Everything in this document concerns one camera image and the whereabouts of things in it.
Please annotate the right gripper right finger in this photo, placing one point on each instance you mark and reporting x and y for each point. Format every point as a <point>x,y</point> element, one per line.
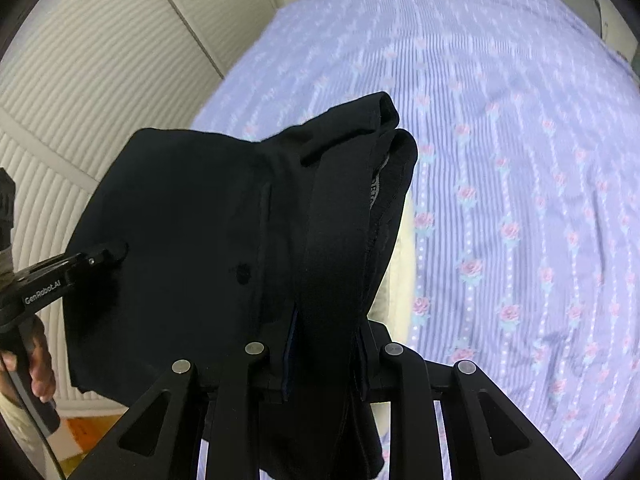
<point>453,408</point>

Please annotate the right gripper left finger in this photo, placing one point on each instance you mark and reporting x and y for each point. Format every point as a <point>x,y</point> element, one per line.
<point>160,436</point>

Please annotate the white louvered wardrobe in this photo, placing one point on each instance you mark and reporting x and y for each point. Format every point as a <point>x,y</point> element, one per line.
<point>102,128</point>

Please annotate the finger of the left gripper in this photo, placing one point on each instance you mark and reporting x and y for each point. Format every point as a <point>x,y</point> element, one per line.
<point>104,257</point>

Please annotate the black pants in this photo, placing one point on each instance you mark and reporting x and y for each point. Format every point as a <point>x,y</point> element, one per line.
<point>284,241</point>

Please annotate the person left hand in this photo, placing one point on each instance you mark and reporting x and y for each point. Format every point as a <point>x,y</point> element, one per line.
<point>40,368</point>

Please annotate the purple floral bedsheet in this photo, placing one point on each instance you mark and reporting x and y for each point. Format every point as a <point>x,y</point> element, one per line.
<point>525,194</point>

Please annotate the cream folded garment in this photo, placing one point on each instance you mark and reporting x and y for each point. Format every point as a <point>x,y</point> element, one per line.
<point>394,300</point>

